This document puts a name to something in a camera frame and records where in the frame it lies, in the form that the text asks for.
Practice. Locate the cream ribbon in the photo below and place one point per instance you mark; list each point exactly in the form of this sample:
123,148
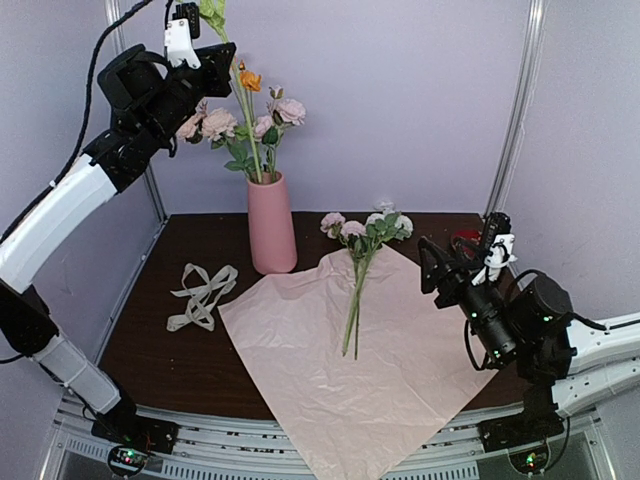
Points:
203,298

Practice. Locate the red floral plate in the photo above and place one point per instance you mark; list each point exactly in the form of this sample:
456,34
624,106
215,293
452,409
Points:
466,242

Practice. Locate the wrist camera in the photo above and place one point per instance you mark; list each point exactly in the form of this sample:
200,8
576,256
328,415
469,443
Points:
182,26
495,250

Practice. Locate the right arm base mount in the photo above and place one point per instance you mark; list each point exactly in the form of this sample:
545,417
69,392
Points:
534,445

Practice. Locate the peach rose flower stem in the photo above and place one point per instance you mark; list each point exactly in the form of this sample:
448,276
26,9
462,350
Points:
221,129

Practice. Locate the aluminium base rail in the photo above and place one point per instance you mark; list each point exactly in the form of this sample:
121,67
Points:
209,447

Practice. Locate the pink wrapping paper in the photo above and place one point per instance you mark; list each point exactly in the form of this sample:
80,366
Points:
354,412

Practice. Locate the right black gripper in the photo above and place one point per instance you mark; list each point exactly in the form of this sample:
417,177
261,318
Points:
429,284

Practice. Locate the artificial flower bouquet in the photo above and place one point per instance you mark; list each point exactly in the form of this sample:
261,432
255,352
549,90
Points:
363,241

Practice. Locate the pink tapered vase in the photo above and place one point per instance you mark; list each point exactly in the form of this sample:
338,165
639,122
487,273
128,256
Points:
271,229

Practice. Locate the aluminium corner post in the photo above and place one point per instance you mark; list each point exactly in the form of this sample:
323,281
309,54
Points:
522,96
145,188

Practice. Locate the left aluminium corner post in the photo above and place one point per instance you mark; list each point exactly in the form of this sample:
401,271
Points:
145,188

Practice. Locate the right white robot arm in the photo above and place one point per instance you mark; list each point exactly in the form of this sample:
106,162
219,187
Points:
606,361

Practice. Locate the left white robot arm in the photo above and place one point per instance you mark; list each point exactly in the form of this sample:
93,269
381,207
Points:
25,322

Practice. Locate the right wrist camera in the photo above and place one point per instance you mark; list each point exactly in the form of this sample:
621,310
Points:
495,250

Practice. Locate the right aluminium corner post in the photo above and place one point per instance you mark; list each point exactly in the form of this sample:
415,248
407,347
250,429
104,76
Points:
522,96

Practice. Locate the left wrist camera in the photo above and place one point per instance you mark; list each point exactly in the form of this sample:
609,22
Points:
182,26

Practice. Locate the orange flower stem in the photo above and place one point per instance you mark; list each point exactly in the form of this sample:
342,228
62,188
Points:
248,83

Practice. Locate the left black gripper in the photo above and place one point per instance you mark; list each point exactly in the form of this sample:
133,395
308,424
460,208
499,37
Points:
218,63

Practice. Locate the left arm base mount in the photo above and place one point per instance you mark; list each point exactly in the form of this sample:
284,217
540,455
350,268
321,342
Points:
131,452

